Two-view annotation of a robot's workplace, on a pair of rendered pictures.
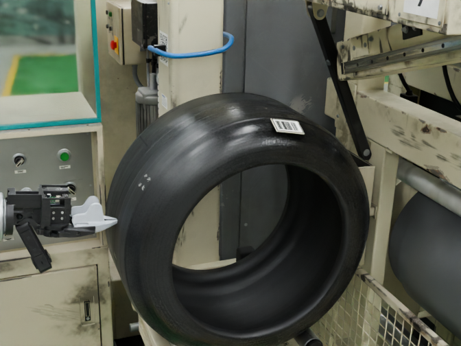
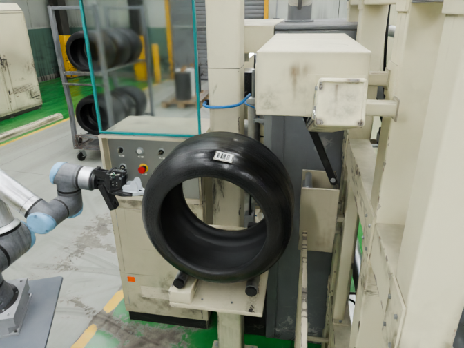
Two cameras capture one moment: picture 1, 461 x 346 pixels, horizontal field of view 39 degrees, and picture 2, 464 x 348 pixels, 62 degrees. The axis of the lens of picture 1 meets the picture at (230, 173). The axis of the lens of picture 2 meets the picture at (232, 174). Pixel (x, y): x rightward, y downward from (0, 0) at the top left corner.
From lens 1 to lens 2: 0.77 m
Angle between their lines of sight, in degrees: 29
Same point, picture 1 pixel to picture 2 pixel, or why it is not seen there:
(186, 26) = (217, 90)
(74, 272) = not seen: hidden behind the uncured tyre
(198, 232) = (227, 208)
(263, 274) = (253, 241)
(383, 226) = (349, 231)
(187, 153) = (168, 163)
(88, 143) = not seen: hidden behind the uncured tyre
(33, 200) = (103, 174)
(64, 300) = not seen: hidden behind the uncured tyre
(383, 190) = (349, 207)
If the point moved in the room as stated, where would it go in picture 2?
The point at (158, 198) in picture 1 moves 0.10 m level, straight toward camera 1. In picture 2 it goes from (152, 184) to (134, 197)
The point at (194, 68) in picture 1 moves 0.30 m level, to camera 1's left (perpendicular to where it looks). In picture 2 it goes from (222, 114) to (165, 106)
